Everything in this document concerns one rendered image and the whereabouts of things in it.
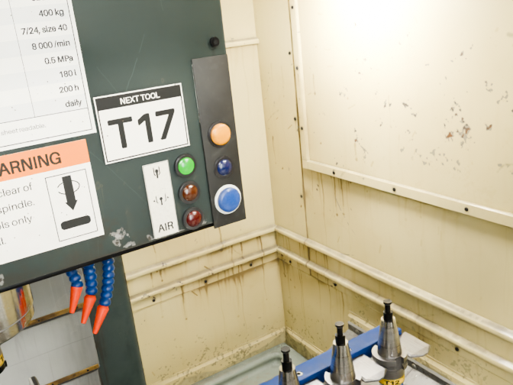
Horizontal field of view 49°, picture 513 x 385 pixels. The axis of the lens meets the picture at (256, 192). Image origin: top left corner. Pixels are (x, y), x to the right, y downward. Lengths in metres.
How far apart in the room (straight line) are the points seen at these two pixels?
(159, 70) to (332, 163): 1.10
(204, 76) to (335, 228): 1.16
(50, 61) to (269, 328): 1.72
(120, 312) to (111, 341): 0.08
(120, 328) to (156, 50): 0.96
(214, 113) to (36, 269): 0.25
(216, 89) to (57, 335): 0.86
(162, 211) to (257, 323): 1.53
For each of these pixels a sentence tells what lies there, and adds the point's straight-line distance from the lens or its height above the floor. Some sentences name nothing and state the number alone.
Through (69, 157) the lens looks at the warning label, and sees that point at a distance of 0.60.
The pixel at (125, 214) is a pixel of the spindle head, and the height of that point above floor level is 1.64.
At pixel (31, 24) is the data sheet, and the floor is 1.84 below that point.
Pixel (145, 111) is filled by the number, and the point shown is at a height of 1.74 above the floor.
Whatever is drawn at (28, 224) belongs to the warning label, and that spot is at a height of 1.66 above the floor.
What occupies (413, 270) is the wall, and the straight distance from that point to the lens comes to 1.55.
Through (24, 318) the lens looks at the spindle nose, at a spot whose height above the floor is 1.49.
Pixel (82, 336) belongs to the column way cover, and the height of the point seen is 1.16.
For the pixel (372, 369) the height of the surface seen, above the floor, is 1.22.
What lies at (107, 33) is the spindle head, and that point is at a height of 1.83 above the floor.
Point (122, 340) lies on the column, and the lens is 1.49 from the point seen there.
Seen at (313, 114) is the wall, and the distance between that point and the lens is 1.69.
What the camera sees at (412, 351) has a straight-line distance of 1.11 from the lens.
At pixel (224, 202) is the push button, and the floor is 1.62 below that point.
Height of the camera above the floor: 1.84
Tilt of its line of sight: 18 degrees down
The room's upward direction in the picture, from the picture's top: 6 degrees counter-clockwise
